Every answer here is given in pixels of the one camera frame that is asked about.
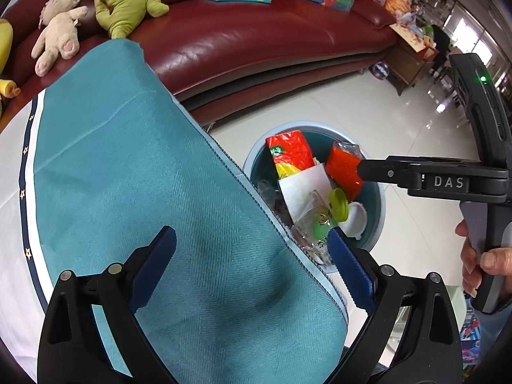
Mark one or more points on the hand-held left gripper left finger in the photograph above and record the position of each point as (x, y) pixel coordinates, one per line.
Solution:
(154, 264)

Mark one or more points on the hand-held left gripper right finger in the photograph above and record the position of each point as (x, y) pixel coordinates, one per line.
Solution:
(352, 272)

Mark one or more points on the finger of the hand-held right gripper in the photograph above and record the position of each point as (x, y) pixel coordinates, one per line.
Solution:
(384, 172)

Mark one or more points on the teal trash bin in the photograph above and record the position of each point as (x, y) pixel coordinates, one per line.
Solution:
(370, 202)

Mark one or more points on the orange foil wrapper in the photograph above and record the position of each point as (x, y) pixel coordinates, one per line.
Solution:
(342, 168)

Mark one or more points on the red snack bag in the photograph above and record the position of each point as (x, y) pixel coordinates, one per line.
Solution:
(292, 152)

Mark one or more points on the person's right hand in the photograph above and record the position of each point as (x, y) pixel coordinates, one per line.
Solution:
(498, 260)

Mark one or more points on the white plastic cup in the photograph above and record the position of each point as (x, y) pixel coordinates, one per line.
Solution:
(356, 220)

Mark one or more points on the lime green plastic lid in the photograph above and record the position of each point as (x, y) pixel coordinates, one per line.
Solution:
(338, 204)

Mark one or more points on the clear green label packet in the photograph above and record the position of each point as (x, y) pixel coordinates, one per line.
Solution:
(320, 222)

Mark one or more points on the white paper towel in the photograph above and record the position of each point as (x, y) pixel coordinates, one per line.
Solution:
(304, 192)

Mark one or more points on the blue ball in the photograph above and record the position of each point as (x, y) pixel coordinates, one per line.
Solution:
(380, 70)

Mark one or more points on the wooden side table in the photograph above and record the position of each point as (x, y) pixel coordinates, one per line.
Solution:
(408, 60)

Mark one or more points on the colourful printed box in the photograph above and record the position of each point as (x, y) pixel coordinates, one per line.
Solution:
(468, 328)

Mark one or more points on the person's denim leg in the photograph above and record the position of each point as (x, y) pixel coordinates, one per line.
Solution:
(496, 340)

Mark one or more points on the red leather sofa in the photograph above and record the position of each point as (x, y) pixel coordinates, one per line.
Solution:
(240, 40)

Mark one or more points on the beige lamb plush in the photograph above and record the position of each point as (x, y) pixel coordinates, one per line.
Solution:
(56, 32)

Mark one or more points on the green plush toy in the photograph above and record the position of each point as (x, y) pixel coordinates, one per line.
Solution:
(120, 0)

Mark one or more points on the yellow duck plush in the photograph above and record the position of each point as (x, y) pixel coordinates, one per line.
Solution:
(4, 40)

